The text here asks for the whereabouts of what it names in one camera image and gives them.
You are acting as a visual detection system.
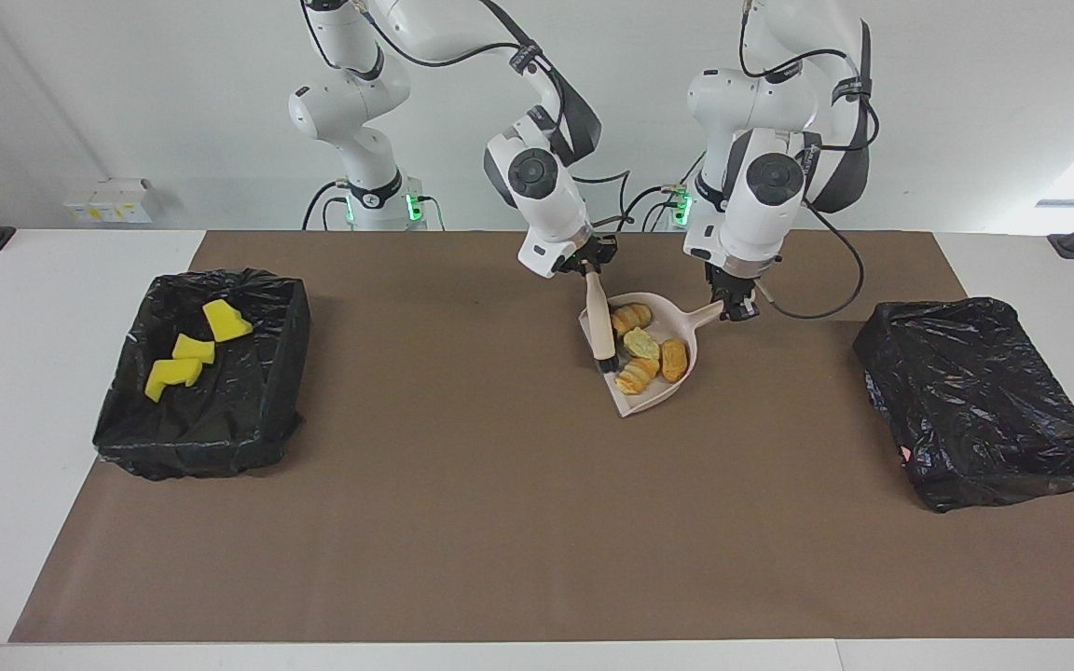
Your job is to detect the beige plastic dustpan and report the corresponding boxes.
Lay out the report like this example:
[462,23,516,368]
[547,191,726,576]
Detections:
[578,292,727,419]

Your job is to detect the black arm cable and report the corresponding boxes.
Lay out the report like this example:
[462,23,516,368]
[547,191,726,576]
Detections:
[299,0,633,229]
[740,0,866,320]

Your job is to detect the black bag bin pink spot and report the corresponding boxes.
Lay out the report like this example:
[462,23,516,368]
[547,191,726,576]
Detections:
[852,296,1074,514]

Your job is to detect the small yellow sponge piece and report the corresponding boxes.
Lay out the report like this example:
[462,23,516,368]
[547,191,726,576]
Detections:
[171,333,217,366]

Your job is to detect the white wall socket box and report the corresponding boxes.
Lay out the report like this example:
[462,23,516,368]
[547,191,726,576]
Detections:
[62,178,155,225]

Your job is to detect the black bag lined bin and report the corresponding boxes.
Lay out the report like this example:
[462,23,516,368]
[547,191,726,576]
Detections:
[92,269,311,482]

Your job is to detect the brown table mat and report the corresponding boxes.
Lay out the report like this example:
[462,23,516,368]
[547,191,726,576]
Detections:
[7,230,1074,644]

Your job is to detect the peanut shaped bread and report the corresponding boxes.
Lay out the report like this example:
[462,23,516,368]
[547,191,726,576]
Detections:
[659,337,690,385]

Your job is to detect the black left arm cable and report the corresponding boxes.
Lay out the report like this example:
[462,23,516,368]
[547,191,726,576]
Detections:
[740,0,866,320]

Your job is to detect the large yellow sponge wedge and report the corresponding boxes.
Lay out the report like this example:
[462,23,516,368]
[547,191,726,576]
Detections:
[201,298,255,344]

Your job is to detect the notched yellow sponge piece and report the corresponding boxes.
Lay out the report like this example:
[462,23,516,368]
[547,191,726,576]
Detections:
[145,357,205,404]

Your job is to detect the beige hand brush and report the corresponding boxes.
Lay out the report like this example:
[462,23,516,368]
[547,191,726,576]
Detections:
[583,268,620,377]

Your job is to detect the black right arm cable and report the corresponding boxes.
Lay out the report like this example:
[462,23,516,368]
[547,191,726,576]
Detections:
[299,0,633,229]

